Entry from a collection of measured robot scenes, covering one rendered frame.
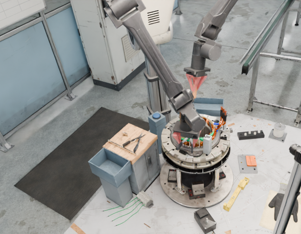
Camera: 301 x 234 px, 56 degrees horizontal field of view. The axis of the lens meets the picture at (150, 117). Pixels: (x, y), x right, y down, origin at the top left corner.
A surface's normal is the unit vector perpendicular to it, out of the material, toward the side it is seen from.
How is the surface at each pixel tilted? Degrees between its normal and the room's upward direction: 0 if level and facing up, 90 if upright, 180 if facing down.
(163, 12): 90
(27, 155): 0
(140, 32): 78
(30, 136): 0
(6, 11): 90
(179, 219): 0
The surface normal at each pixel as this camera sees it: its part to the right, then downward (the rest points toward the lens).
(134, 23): 0.25, 0.42
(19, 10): 0.84, 0.26
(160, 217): -0.11, -0.77
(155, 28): 0.36, 0.56
